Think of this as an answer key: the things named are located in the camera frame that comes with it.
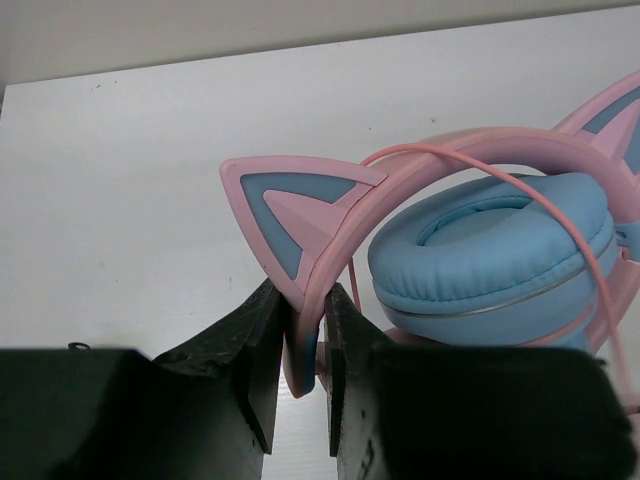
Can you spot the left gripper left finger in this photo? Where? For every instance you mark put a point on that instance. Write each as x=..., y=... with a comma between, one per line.
x=204, y=409

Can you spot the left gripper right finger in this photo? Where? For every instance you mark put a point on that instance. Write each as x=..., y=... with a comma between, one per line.
x=401, y=411

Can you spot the pink blue cat-ear headphones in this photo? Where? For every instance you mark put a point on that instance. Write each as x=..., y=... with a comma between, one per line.
x=480, y=237

